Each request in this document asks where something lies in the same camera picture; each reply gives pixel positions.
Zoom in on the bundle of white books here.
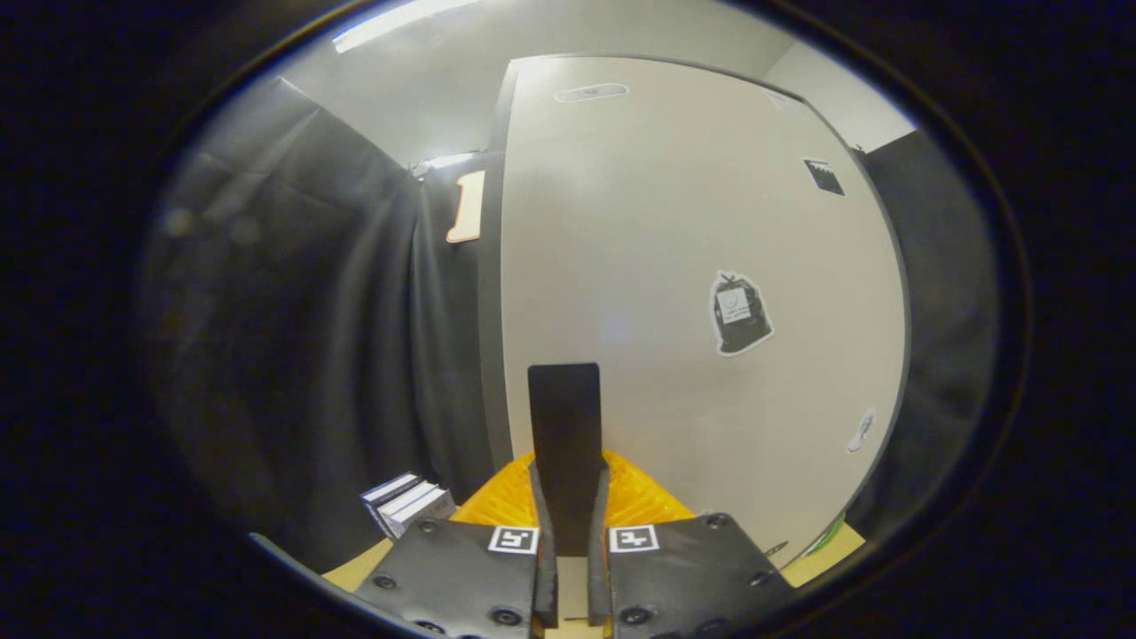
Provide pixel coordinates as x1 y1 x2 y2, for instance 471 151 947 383
359 472 458 540

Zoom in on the black backdrop cloth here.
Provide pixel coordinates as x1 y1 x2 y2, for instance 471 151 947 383
146 75 507 573
848 131 1006 538

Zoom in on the small green item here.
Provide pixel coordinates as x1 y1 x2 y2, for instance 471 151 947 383
801 513 846 560

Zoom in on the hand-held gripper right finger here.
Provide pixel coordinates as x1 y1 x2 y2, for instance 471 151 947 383
565 364 795 639

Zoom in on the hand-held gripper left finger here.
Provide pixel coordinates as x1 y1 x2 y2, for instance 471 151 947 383
355 364 566 639

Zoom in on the white shoe cabinet door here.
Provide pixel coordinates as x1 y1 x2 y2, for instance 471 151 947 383
501 55 908 569

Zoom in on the grey shoe cabinet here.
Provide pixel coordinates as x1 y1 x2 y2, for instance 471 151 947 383
477 60 519 473

